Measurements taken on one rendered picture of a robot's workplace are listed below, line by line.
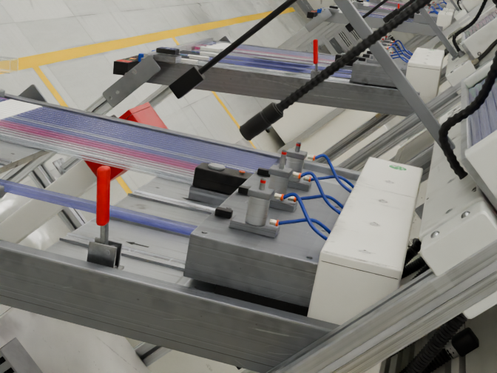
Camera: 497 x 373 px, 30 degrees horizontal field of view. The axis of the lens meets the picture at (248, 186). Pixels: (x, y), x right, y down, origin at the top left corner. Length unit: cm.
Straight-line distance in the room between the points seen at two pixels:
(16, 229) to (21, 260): 120
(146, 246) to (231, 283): 15
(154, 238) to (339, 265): 28
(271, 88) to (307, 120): 333
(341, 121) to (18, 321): 426
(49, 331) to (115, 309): 65
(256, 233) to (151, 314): 14
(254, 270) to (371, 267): 12
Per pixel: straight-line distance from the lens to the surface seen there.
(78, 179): 208
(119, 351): 171
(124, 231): 110
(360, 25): 117
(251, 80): 235
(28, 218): 215
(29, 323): 156
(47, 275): 96
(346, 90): 231
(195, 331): 93
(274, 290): 93
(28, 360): 143
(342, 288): 90
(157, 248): 106
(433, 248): 82
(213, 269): 94
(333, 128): 564
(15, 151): 139
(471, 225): 81
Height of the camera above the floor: 147
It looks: 18 degrees down
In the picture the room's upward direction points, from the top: 54 degrees clockwise
